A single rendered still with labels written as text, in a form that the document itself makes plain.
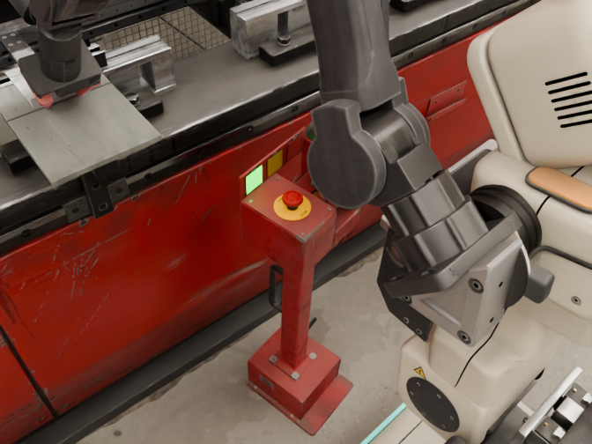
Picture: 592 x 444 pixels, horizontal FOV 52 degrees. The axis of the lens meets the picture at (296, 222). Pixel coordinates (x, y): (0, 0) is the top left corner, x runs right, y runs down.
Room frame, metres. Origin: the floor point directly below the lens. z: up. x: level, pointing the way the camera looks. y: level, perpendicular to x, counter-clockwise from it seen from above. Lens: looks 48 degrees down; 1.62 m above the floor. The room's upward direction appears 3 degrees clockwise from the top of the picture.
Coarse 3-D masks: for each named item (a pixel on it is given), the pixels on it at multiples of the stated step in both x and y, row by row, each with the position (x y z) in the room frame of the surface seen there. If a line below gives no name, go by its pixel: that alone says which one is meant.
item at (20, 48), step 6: (0, 36) 0.97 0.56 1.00; (6, 36) 0.97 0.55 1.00; (12, 36) 0.97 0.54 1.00; (18, 36) 0.97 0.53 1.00; (6, 42) 0.95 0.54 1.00; (12, 42) 0.95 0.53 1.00; (18, 42) 0.95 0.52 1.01; (24, 42) 0.95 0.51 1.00; (6, 48) 0.93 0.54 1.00; (12, 48) 0.93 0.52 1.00; (18, 48) 0.93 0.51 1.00; (24, 48) 0.93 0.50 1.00; (30, 48) 0.94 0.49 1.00; (12, 54) 0.92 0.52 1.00; (18, 54) 0.92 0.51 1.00; (24, 54) 0.92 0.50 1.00; (30, 54) 0.92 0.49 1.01
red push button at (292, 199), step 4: (288, 192) 0.80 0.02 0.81; (292, 192) 0.80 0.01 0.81; (296, 192) 0.80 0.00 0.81; (284, 196) 0.79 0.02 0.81; (288, 196) 0.79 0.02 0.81; (292, 196) 0.79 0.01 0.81; (296, 196) 0.79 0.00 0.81; (300, 196) 0.79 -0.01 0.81; (284, 200) 0.78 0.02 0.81; (288, 200) 0.78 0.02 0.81; (292, 200) 0.78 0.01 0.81; (296, 200) 0.78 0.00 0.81; (300, 200) 0.78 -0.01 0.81; (288, 204) 0.77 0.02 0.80; (292, 204) 0.77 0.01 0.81; (296, 204) 0.77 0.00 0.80; (288, 208) 0.78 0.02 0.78; (292, 208) 0.78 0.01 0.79; (296, 208) 0.78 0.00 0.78
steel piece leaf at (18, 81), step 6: (12, 78) 0.85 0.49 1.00; (18, 78) 0.85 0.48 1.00; (18, 84) 0.83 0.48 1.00; (24, 84) 0.83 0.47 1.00; (18, 90) 0.82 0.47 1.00; (24, 90) 0.82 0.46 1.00; (30, 90) 0.82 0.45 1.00; (24, 96) 0.80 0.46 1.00; (30, 96) 0.80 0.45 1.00; (54, 96) 0.79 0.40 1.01; (66, 96) 0.80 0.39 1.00; (72, 96) 0.81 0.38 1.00; (30, 102) 0.78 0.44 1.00; (36, 102) 0.77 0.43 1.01; (54, 102) 0.79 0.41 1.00; (36, 108) 0.77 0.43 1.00
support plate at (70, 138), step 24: (0, 96) 0.80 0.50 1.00; (96, 96) 0.81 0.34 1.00; (120, 96) 0.82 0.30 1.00; (24, 120) 0.74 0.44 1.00; (48, 120) 0.74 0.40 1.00; (72, 120) 0.75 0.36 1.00; (96, 120) 0.75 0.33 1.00; (120, 120) 0.75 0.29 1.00; (144, 120) 0.76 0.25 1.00; (24, 144) 0.68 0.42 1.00; (48, 144) 0.69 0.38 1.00; (72, 144) 0.69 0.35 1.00; (96, 144) 0.69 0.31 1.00; (120, 144) 0.69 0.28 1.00; (144, 144) 0.70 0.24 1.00; (48, 168) 0.63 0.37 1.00; (72, 168) 0.64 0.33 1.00
